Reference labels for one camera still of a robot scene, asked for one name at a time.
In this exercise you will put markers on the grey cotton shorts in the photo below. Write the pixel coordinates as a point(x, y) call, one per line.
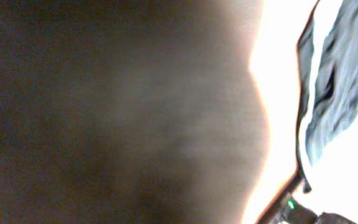
point(128, 111)

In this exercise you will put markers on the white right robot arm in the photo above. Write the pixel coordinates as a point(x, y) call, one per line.
point(285, 209)

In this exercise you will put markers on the black and blue shirt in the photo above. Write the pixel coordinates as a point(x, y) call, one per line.
point(328, 68)

